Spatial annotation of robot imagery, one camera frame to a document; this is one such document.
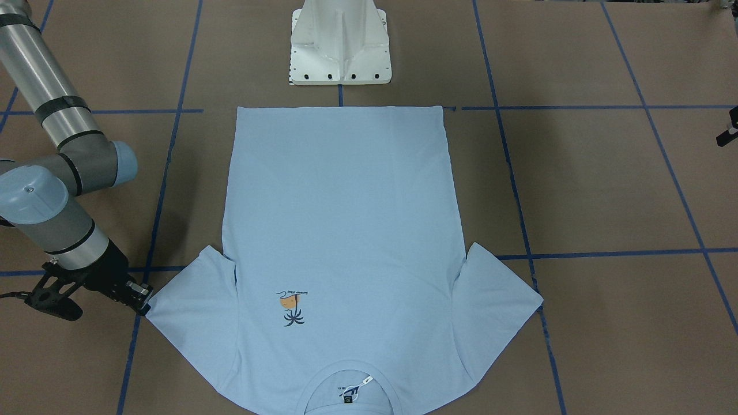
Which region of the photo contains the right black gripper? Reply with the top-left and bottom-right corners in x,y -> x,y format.
86,241 -> 153,316

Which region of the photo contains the light blue t-shirt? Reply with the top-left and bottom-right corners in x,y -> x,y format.
147,106 -> 543,414

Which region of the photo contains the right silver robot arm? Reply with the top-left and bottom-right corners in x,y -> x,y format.
1,1 -> 153,321

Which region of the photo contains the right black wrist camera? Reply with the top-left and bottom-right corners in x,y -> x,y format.
24,262 -> 85,322

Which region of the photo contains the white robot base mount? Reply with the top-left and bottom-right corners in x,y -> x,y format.
288,1 -> 393,86

